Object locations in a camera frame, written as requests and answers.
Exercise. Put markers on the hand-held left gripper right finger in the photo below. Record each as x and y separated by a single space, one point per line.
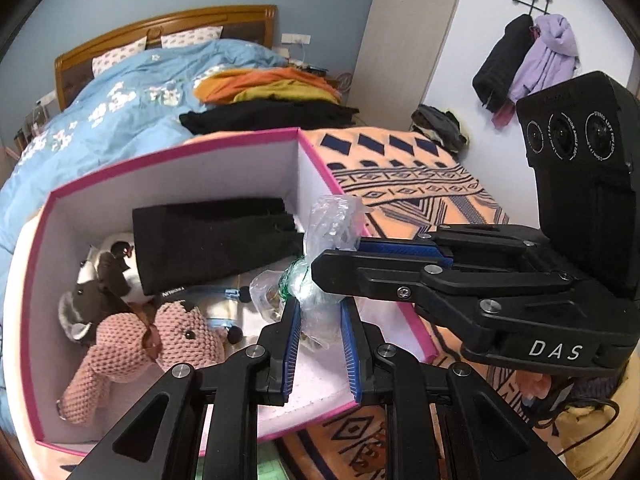
350 350

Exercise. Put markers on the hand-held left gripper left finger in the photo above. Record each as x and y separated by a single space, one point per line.
290 345

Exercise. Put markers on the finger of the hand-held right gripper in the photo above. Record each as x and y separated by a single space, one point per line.
375 275
400 250

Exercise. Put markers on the clear plastic bag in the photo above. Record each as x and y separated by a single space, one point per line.
330 220

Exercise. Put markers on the pink knitted plush toy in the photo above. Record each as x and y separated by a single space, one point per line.
170 335

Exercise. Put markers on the black fabric pouch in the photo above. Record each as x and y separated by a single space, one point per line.
210 240

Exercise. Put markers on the pink cardboard box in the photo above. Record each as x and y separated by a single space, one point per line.
200 180

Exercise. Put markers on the white brown dog plush toy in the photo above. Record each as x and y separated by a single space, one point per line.
112 275

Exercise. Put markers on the grey raccoon plush toy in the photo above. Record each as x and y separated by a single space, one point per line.
75 310

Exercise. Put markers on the person's right hand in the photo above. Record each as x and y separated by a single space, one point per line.
535 387

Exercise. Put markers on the orange patterned blanket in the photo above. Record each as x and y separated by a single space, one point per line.
400 180

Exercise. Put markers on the dark clothes pile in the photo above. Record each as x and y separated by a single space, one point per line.
440 127

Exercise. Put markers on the purple jacket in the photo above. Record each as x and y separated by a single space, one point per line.
547 60

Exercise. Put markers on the black jacket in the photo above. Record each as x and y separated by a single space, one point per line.
502 65

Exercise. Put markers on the folded black clothes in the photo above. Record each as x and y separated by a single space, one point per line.
265 115

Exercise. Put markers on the beige wardrobe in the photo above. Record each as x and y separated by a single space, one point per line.
400 35

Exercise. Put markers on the orange and yellow clothes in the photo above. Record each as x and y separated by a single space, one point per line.
260 85

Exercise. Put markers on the blue floral duvet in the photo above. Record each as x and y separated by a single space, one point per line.
100 125

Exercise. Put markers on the floral print pillow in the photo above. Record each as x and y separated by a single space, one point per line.
192 37
120 55

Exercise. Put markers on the wooden headboard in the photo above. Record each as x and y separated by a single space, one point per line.
165 20

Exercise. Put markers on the dark thermos bottle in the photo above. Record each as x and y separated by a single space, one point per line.
20 141

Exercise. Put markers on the glass jug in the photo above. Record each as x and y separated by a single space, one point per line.
41 114

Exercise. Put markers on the black wall coat hooks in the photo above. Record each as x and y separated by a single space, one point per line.
531 4

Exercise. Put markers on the white wall socket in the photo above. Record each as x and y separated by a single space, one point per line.
46 98
296 39

